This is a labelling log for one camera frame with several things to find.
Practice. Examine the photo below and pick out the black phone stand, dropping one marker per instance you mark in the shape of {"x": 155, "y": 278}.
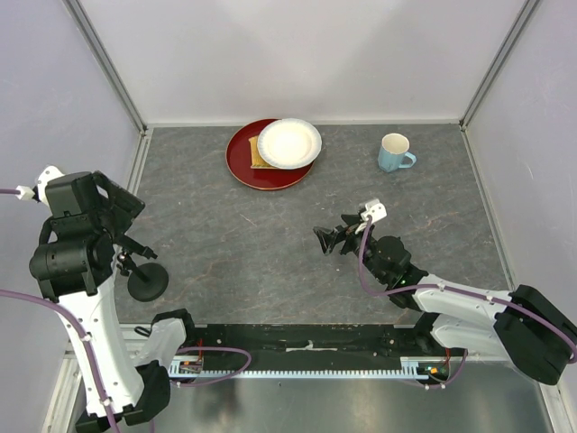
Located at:
{"x": 146, "y": 282}

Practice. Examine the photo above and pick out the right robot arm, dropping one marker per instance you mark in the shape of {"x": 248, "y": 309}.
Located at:
{"x": 522, "y": 326}

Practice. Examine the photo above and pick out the light blue mug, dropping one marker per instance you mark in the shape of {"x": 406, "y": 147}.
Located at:
{"x": 394, "y": 153}

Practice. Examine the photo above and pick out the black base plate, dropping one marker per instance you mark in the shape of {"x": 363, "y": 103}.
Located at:
{"x": 291, "y": 348}

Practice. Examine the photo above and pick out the white paper plate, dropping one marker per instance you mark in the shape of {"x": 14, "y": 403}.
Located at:
{"x": 289, "y": 143}

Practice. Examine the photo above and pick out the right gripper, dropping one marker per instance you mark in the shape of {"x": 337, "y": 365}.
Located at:
{"x": 327, "y": 239}

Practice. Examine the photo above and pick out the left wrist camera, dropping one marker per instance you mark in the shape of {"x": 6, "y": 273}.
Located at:
{"x": 38, "y": 192}

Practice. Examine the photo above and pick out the red round tray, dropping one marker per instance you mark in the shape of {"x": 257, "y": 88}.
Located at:
{"x": 238, "y": 159}

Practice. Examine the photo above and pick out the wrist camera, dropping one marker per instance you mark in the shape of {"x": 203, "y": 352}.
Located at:
{"x": 38, "y": 192}
{"x": 370, "y": 212}

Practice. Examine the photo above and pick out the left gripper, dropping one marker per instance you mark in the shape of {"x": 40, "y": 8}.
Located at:
{"x": 103, "y": 182}

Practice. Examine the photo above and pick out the grey cable duct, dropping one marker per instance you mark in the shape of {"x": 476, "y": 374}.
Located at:
{"x": 184, "y": 368}

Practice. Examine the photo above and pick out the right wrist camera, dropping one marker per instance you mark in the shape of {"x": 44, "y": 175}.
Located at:
{"x": 370, "y": 212}

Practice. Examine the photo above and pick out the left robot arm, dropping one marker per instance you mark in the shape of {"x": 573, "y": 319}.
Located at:
{"x": 81, "y": 246}

